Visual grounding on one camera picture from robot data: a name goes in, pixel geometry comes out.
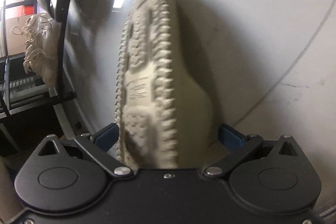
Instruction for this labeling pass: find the cream slide sandal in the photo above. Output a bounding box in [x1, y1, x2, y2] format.
[114, 0, 213, 169]

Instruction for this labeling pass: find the black metal shoe rack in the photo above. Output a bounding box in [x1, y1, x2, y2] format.
[1, 0, 76, 121]

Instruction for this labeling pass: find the beige laced sneaker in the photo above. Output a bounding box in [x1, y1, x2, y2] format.
[11, 12, 61, 88]

